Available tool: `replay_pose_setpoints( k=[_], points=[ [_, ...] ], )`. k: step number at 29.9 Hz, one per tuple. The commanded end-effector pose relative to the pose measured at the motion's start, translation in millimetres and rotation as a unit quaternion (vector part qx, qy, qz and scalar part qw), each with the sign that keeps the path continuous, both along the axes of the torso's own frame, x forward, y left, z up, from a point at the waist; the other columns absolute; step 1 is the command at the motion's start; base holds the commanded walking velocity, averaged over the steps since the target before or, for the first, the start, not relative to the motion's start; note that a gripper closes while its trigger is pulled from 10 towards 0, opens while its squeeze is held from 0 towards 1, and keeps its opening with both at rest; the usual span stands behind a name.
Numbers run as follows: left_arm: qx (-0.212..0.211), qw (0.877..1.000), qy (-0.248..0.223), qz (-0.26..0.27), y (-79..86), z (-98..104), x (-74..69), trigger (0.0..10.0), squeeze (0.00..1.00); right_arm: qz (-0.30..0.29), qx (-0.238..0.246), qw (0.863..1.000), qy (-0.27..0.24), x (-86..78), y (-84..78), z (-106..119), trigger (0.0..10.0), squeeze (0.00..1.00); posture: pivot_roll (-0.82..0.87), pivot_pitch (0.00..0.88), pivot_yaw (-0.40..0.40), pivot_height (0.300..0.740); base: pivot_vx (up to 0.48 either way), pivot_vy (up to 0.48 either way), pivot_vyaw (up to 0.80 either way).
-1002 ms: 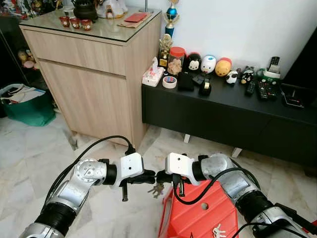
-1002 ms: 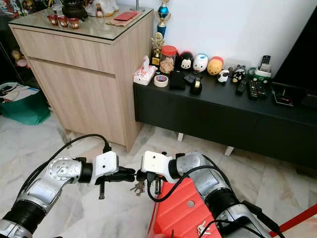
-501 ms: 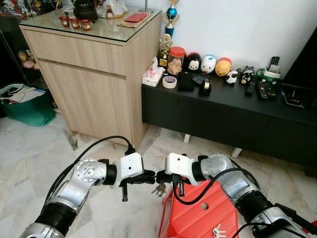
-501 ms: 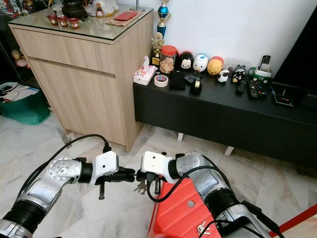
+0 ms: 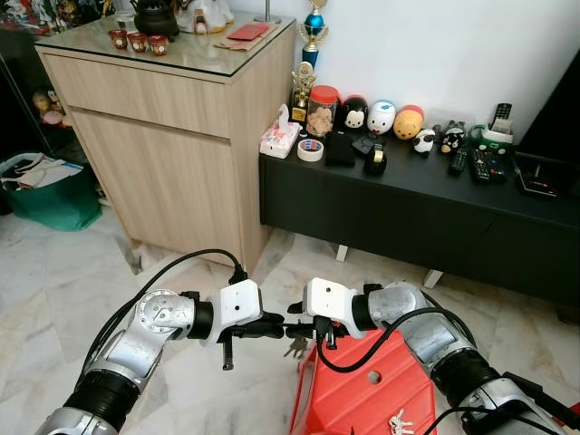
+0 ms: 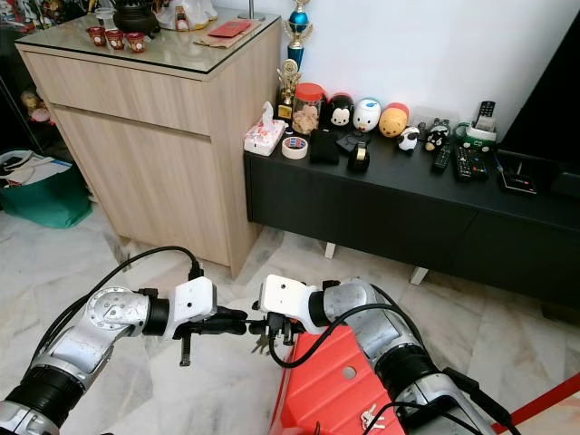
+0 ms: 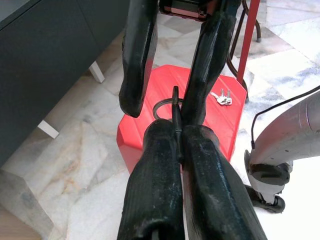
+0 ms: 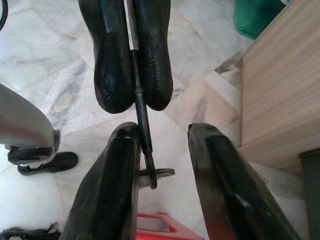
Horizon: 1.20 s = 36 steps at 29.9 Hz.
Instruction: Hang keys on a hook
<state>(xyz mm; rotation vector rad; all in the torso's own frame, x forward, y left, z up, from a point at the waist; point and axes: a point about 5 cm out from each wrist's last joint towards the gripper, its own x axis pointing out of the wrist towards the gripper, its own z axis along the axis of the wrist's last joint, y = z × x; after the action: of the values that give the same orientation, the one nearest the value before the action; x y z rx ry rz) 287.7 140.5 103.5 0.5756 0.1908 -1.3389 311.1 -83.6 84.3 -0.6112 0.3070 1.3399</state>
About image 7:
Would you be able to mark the dark grey cabinet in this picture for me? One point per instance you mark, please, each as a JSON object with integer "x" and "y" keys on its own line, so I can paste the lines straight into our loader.
{"x": 37, "y": 62}

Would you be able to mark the red metal frame bar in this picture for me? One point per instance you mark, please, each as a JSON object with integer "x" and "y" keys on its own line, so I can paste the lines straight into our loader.
{"x": 246, "y": 50}

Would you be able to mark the small silver key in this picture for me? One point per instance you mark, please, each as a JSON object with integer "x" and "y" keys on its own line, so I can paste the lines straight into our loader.
{"x": 228, "y": 95}
{"x": 222, "y": 93}
{"x": 214, "y": 95}

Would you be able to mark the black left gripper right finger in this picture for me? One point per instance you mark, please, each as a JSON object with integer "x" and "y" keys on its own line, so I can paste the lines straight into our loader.
{"x": 212, "y": 195}

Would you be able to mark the silver robot left leg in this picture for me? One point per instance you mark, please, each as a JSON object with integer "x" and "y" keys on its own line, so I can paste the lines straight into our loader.
{"x": 287, "y": 135}

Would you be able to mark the white cabinet leg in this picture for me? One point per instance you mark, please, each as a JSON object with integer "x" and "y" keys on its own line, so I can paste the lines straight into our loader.
{"x": 97, "y": 72}
{"x": 48, "y": 129}

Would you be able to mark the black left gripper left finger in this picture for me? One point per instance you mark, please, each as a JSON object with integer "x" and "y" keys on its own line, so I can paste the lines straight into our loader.
{"x": 152, "y": 180}

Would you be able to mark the red plastic stool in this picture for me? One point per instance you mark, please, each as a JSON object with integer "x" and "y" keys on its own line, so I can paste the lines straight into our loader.
{"x": 225, "y": 120}

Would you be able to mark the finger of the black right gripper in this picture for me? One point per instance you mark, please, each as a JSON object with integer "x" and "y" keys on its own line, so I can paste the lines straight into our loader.
{"x": 137, "y": 62}
{"x": 210, "y": 57}

